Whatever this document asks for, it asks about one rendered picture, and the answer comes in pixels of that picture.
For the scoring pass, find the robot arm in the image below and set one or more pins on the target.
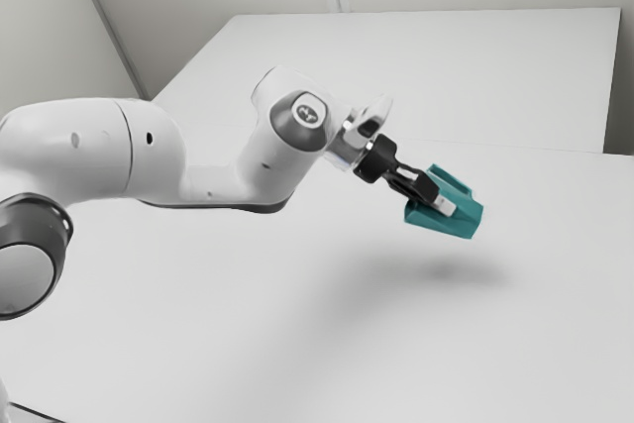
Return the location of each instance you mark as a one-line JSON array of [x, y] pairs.
[[148, 155]]

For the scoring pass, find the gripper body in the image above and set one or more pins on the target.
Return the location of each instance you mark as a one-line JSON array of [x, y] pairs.
[[379, 158]]

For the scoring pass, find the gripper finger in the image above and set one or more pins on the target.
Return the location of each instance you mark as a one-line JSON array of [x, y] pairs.
[[423, 190]]

